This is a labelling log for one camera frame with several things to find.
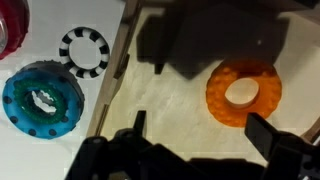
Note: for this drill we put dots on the wooden slatted tray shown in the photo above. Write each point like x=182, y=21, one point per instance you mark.
x=113, y=76

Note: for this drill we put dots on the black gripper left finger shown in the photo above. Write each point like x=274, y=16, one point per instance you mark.
x=140, y=123

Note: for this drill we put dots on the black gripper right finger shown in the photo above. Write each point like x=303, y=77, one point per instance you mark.
x=263, y=133

